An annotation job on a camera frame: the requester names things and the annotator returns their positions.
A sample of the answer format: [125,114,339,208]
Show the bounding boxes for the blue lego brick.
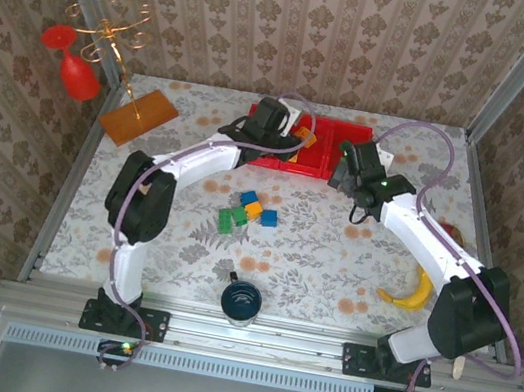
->
[238,188,262,208]
[259,207,281,230]

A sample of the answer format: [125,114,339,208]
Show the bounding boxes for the long green lego brick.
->
[213,207,236,237]

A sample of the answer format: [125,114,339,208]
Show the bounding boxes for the red three-compartment tray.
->
[238,102,376,189]

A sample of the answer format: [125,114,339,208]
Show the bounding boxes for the red round bowl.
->
[436,220,469,246]

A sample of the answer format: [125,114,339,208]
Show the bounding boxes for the yellow banana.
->
[373,257,438,316]

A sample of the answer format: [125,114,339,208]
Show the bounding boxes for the gold stand with orange base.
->
[43,0,199,157]

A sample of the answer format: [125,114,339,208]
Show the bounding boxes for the dark blue mug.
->
[215,269,269,331]

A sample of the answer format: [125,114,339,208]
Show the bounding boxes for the red plastic wine glass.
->
[30,20,112,105]

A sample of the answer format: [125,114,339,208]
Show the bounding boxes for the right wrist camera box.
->
[334,136,398,195]

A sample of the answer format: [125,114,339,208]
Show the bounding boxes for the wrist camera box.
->
[251,95,306,138]
[334,136,398,195]

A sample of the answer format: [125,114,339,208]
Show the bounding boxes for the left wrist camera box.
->
[251,95,306,138]

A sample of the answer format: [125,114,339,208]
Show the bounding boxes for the short black cable loop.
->
[346,199,375,228]

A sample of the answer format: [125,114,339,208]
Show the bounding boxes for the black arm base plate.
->
[77,295,172,345]
[338,341,437,390]

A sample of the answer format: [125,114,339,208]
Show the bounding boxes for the aluminium mounting rail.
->
[0,264,524,392]

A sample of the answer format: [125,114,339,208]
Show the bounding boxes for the cream handled brush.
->
[451,354,467,381]

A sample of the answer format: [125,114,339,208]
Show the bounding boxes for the grey slotted cable duct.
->
[2,318,407,392]

